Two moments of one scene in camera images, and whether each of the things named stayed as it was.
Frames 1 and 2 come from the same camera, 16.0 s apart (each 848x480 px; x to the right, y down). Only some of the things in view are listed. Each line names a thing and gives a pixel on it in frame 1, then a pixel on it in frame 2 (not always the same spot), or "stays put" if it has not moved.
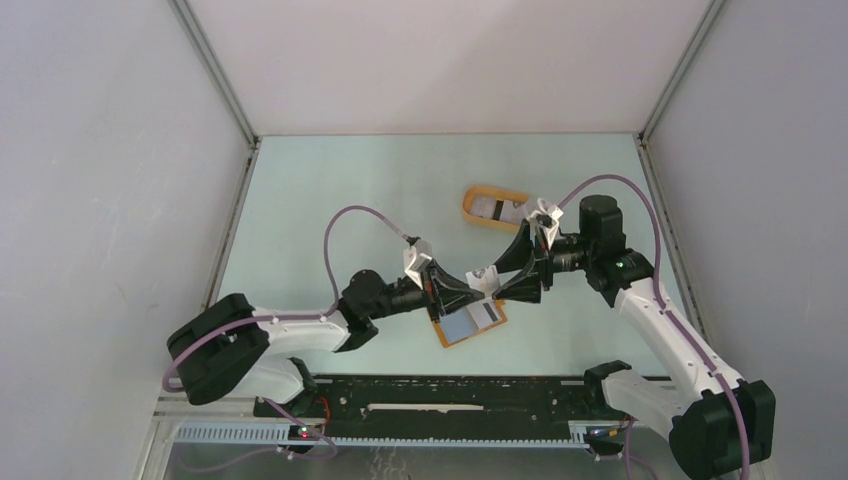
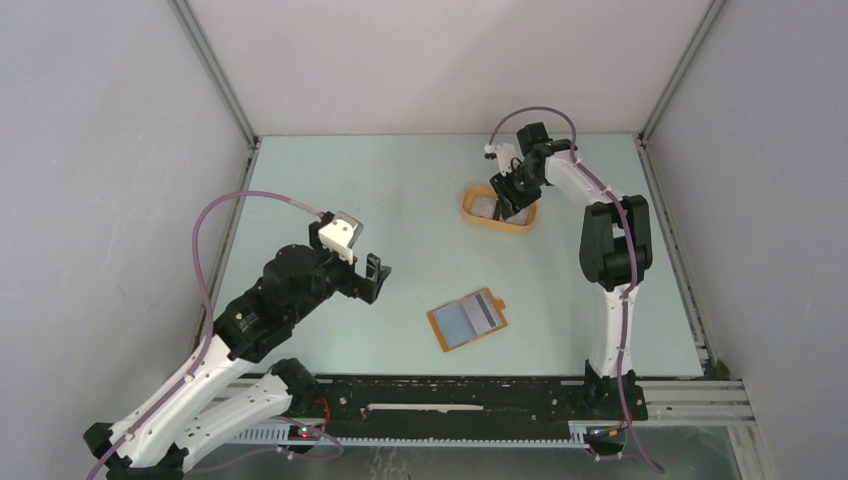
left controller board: [302, 432] stays put
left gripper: [440, 287] → [365, 287]
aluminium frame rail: [170, 429] stays put
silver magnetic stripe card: [484, 312] stays put
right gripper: [525, 286] → [507, 195]
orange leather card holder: [470, 322] stays put
